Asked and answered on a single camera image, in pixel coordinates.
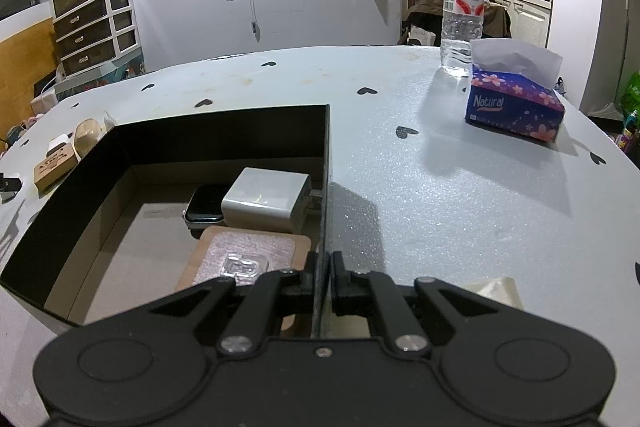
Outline carved wooden block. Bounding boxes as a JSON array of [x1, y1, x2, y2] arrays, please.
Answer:
[[34, 144, 78, 193]]

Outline small white charger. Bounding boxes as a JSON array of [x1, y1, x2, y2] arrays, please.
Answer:
[[47, 133, 70, 156]]

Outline wooden coaster with logo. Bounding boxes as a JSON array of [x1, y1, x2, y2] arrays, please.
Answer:
[[174, 224, 314, 338]]

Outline gold earbuds case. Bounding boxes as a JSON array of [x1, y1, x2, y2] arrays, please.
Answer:
[[73, 118, 105, 158]]

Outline black box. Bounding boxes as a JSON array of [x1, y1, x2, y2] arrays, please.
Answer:
[[1, 105, 329, 326]]

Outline large white charger cube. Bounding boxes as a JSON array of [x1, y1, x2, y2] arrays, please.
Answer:
[[221, 167, 323, 234]]

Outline black smartwatch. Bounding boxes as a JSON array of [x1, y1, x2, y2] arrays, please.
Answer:
[[182, 184, 224, 230]]

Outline crumpled white tissue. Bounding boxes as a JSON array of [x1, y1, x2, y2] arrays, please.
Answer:
[[464, 277, 524, 310]]

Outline white drawer cabinet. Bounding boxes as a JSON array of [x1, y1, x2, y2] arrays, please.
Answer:
[[53, 0, 140, 76]]

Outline purple tissue box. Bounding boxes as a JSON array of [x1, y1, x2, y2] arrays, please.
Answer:
[[465, 38, 565, 143]]

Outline clear water bottle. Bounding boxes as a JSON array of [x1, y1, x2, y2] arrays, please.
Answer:
[[440, 0, 485, 79]]

